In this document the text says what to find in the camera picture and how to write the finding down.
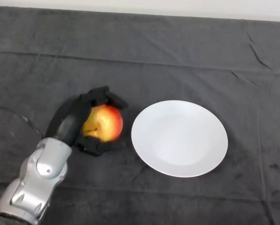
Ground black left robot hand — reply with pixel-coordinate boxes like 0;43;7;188
45;86;129;157

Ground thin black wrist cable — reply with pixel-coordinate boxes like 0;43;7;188
0;106;45;139

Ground red yellow apple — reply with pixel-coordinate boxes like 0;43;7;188
81;105;124;143

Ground white round plate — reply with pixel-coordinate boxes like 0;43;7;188
130;100;229;178

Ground black cloth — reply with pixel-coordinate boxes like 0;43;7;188
0;5;280;225

